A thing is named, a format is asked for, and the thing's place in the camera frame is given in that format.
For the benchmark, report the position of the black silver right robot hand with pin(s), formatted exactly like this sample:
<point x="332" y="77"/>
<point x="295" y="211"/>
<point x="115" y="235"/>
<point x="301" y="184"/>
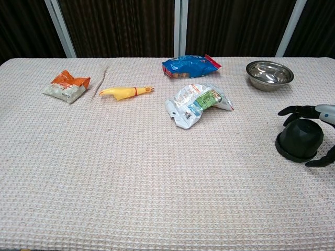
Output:
<point x="306" y="111"/>

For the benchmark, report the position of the black upside-down bowl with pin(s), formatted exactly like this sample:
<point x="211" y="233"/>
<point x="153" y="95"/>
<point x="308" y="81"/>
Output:
<point x="301" y="138"/>

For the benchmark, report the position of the stainless steel bowl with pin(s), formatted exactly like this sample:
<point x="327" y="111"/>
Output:
<point x="269" y="81"/>

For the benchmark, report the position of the crumpled white green snack bag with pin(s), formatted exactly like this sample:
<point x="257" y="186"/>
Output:
<point x="188" y="104"/>

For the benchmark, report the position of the blue snack bag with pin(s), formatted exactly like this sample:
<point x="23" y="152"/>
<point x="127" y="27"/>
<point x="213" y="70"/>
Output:
<point x="188" y="66"/>

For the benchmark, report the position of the pink waffle-weave tablecloth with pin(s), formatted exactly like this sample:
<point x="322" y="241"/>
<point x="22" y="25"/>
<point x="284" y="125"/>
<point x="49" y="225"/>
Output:
<point x="146" y="183"/>

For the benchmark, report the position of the yellow rubber chicken toy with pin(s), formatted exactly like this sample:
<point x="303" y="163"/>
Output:
<point x="123" y="92"/>

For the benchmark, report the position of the dark brown curtain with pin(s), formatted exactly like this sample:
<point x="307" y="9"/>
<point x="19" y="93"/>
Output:
<point x="120" y="26"/>

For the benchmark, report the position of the orange white snack bag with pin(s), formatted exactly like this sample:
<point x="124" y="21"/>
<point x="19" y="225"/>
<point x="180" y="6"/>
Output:
<point x="65" y="89"/>

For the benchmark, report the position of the white frame post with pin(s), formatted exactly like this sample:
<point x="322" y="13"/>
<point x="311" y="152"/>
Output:
<point x="180" y="28"/>
<point x="60" y="28"/>
<point x="290" y="28"/>

